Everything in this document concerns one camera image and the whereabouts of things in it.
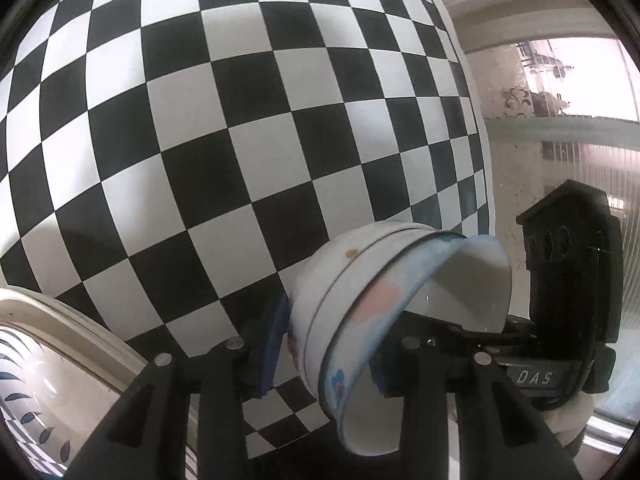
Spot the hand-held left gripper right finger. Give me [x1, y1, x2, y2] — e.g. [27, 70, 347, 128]
[367, 336, 583, 480]

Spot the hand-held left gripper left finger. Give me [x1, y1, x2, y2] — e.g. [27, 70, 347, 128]
[65, 294, 292, 480]

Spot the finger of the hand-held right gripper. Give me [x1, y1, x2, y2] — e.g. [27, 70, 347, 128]
[407, 311, 540, 357]

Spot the light blue bowl with hearts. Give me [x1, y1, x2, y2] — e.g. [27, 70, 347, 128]
[319, 234, 514, 457]

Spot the white bowl with red flowers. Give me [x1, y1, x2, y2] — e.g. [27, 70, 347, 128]
[289, 221, 441, 397]

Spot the person's right hand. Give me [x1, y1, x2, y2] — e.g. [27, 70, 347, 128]
[542, 391, 595, 448]

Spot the patterned frosted window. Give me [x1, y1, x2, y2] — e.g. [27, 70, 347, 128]
[462, 35, 640, 441]

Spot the white plate with blue leaves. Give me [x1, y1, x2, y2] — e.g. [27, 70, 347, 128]
[0, 286, 201, 480]

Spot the black and white checkered tablecloth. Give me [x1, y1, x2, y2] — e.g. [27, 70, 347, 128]
[0, 0, 497, 461]

